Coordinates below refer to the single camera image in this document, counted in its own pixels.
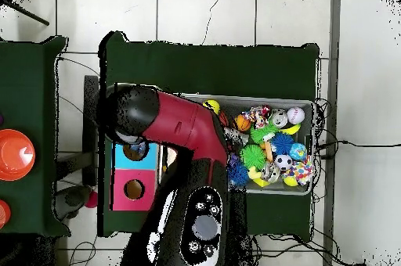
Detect orange plastic bowl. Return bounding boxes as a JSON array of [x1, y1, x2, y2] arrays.
[[0, 128, 36, 182]]

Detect smooth yellow ball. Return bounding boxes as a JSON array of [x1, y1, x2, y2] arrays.
[[202, 99, 221, 116]]

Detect globe print ball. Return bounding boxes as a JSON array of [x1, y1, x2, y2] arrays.
[[288, 142, 308, 162]]

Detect yellow ball with seam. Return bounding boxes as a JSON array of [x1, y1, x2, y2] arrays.
[[283, 174, 300, 188]]

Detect silver wire mesh bin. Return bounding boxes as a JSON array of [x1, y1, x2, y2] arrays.
[[156, 92, 316, 196]]

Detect grey device with red knob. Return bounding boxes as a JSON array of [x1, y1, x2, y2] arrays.
[[52, 184, 99, 221]]

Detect green spiky toy with eyes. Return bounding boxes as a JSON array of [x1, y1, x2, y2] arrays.
[[249, 123, 280, 145]]

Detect white baseball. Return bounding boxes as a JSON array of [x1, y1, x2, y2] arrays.
[[286, 106, 305, 125]]

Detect silver drink can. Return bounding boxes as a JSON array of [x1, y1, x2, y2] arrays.
[[269, 108, 288, 128]]

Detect cream waffle cloth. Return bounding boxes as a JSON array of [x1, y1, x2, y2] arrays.
[[165, 147, 179, 167]]

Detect thin black cable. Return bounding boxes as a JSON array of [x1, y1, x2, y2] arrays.
[[201, 0, 227, 46]]

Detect colourful knotted rope toy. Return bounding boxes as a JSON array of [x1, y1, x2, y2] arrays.
[[242, 106, 271, 130]]

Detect black rod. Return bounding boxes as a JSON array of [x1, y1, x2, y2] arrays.
[[0, 0, 50, 27]]

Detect black and white soccer ball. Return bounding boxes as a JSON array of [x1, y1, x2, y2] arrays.
[[274, 153, 294, 172]]

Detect small orange basketball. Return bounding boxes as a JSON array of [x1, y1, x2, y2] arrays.
[[234, 113, 252, 132]]

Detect orange plastic cup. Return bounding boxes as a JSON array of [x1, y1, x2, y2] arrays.
[[0, 199, 12, 230]]

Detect wooden box with three holes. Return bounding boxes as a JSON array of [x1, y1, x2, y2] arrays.
[[109, 82, 165, 212]]

